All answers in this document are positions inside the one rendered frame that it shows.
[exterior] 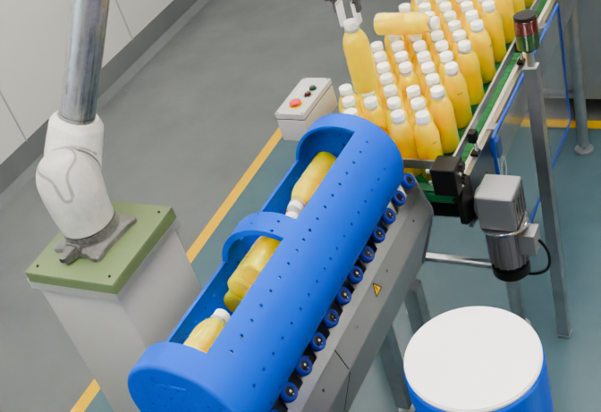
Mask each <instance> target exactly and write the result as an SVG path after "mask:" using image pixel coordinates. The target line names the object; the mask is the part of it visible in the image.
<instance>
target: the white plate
mask: <svg viewBox="0 0 601 412"><path fill-rule="evenodd" d="M542 364H543V350H542V345H541V342H540V339H539V337H538V335H537V334H536V332H535V331H534V330H533V328H532V327H531V326H530V325H529V324H528V323H527V322H525V321H524V320H523V319H521V318H520V317H518V316H517V315H515V314H513V313H510V312H508V311H505V310H502V309H499V308H495V307H462V308H457V309H454V310H451V311H448V312H445V313H443V314H441V315H439V316H437V317H435V318H433V319H432V320H430V321H428V322H427V323H426V324H424V325H423V326H422V327H421V328H420V329H419V330H418V331H417V332H416V333H415V334H414V336H413V337H412V339H411V341H410V343H409V345H408V347H407V349H406V351H405V356H404V371H405V374H406V377H407V380H408V382H409V385H410V386H411V388H412V389H413V390H414V392H415V393H416V394H417V395H418V396H419V397H420V398H422V399H423V400H424V401H426V402H427V403H428V404H430V405H431V406H433V407H435V408H439V409H442V410H444V411H448V412H489V411H493V410H497V409H499V408H503V407H505V406H507V405H509V404H511V403H513V402H514V401H515V400H517V399H519V398H520V397H521V396H523V395H524V394H525V393H526V392H527V391H528V390H529V389H530V388H531V387H532V385H533V384H534V383H535V381H536V380H537V378H538V376H539V374H540V371H541V368H542Z"/></svg>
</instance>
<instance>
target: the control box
mask: <svg viewBox="0 0 601 412"><path fill-rule="evenodd" d="M311 85H315V86H316V89H314V90H309V86H311ZM303 86H305V87H303ZM301 88H302V91H299V90H300V89H301ZM306 91H310V92H311V95H310V96H309V97H305V96H304V93H305V92H306ZM299 92H300V94H299ZM297 94H298V95H297ZM295 95H296V97H294V96H295ZM295 98H298V99H300V100H301V102H300V103H299V105H297V106H291V105H290V104H289V103H290V101H292V100H293V99H295ZM337 106H338V104H337V100H336V97H335V93H334V88H333V85H332V81H331V79H325V78H303V79H302V80H301V81H300V83H299V84H298V85H297V86H296V88H295V89H294V90H293V91H292V93H291V94H290V95H289V96H288V97H287V98H286V100H285V101H284V102H283V104H282V105H281V106H280V107H279V109H278V110H277V111H276V112H275V117H276V119H277V122H278V125H279V128H280V131H281V133H282V136H283V139H284V140H297V141H300V140H301V138H302V137H303V135H304V134H305V133H306V131H307V130H308V128H309V127H310V125H311V124H312V123H313V122H314V121H316V120H317V119H319V118H321V117H323V116H325V115H328V114H331V113H332V112H333V111H334V109H335V108H336V107H337Z"/></svg>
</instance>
